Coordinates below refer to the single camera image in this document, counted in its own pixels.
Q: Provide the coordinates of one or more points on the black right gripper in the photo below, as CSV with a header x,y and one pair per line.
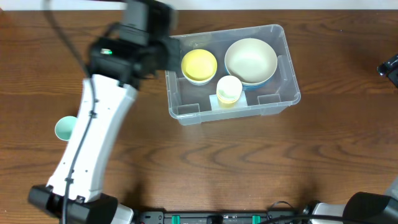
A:
x,y
389,69

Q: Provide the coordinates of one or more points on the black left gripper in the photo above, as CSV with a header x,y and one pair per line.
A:
x,y
171,54

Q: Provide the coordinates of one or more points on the yellow small bowl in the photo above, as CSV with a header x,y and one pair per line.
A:
x,y
199,64

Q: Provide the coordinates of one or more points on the white small bowl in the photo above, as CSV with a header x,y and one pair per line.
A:
x,y
198,82

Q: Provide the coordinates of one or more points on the cream white plastic cup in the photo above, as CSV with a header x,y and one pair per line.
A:
x,y
229,86

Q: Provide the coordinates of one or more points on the clear plastic storage bin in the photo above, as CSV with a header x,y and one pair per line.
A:
x,y
193,104

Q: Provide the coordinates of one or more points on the large beige bowl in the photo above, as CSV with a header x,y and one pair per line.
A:
x,y
251,60

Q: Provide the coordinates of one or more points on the dark blue bowl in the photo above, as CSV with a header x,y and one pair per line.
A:
x,y
229,73
252,86

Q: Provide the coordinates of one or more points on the yellow plastic cup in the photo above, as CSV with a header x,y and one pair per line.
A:
x,y
224,98
225,104

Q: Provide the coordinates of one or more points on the mint green plastic cup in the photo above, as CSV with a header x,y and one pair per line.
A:
x,y
64,127

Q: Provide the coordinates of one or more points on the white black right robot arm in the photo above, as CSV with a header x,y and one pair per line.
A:
x,y
362,206

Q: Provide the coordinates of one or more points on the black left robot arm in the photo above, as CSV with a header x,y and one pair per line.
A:
x,y
128,52

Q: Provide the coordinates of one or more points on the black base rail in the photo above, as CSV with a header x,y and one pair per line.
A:
x,y
159,217

